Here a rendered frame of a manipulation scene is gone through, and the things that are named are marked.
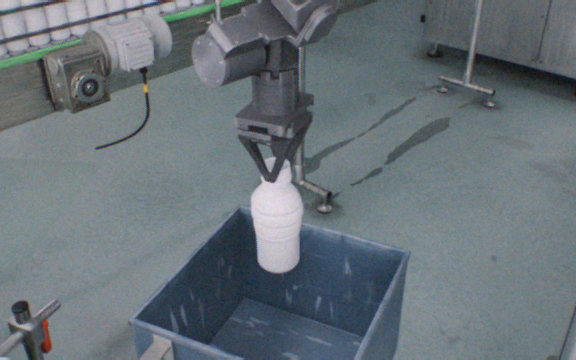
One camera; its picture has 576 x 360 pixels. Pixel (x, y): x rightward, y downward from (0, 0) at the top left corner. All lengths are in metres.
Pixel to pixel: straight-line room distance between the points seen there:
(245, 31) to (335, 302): 0.60
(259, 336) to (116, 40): 0.92
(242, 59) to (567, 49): 3.51
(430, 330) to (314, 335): 1.12
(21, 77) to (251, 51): 1.15
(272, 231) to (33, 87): 1.09
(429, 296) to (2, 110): 1.55
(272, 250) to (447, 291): 1.60
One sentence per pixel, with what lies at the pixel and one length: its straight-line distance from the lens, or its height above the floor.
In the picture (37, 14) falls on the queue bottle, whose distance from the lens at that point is 1.77.
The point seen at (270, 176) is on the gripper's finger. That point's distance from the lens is 0.78.
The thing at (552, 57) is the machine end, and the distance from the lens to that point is 4.12.
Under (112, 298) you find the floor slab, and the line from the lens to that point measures 2.39.
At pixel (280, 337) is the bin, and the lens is 1.14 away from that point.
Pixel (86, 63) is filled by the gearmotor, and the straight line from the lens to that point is 1.71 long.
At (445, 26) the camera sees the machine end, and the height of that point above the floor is 0.25.
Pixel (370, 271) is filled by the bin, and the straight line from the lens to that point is 1.04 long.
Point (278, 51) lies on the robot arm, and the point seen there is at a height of 1.32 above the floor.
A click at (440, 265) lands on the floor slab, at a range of 2.51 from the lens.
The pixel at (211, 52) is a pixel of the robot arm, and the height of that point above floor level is 1.33.
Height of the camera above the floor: 1.56
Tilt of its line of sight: 32 degrees down
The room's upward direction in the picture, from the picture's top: straight up
